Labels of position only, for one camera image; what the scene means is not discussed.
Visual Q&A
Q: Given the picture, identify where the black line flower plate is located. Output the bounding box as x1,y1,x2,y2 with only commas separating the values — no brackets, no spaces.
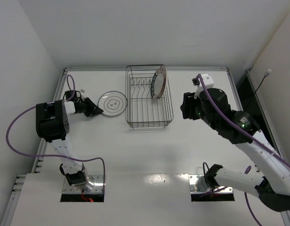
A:
98,91,127,117

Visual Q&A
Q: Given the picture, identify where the grey wire dish rack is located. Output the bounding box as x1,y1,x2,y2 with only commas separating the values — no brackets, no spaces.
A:
125,64,174,129

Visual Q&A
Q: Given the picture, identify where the green rimmed white plate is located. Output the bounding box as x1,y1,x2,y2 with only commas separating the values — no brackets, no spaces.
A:
150,65,167,99

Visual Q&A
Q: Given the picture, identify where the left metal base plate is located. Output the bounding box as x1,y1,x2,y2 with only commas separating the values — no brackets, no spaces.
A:
62,175,104,195

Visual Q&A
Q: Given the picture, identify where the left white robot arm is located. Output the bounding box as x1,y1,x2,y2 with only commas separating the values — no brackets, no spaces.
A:
36,90,104,192

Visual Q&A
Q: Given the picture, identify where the metal base plate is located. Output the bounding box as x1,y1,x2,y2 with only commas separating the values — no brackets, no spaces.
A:
62,175,104,195
189,174,233,195

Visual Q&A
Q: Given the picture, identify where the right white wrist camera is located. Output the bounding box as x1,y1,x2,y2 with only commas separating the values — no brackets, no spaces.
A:
192,73,214,99

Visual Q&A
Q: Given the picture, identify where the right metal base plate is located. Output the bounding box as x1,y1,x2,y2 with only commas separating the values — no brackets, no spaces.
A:
189,174,233,195

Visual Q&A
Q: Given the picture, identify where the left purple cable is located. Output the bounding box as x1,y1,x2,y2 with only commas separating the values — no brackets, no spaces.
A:
6,74,106,189

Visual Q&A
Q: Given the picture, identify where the black wall cable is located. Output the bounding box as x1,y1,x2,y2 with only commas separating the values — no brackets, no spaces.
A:
253,68,272,95

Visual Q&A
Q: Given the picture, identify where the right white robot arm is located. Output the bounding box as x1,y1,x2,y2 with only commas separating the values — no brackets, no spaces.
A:
180,88,290,212

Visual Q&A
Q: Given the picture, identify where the orange sunburst ceramic plate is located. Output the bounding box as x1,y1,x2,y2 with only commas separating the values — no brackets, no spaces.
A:
154,65,167,98

